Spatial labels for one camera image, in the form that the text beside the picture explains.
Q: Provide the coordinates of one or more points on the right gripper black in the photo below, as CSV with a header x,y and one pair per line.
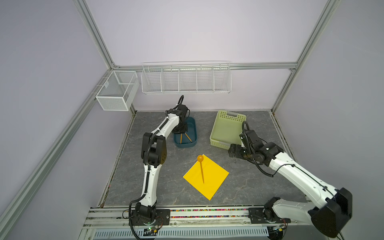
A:
x,y
236,154

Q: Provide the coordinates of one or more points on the white mesh box basket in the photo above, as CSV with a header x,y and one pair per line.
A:
x,y
118,91

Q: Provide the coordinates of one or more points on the yellow paper napkin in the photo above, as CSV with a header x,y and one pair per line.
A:
x,y
214,175

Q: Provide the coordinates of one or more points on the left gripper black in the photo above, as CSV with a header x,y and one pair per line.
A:
x,y
185,130

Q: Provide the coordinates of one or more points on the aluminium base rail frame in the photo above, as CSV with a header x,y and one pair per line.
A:
x,y
197,217

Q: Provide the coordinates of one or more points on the white vent grille strip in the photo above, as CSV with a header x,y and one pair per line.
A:
x,y
183,233

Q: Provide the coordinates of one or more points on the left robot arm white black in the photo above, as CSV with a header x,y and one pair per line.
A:
x,y
154,154

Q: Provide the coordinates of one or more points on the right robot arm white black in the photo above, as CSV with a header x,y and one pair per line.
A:
x,y
328,209

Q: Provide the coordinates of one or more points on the white wire shelf rack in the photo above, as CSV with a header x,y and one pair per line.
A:
x,y
192,77

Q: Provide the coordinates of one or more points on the light green perforated basket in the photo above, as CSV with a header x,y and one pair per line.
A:
x,y
227,129

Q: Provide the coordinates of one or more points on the dark teal plastic tub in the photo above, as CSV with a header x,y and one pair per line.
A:
x,y
192,133

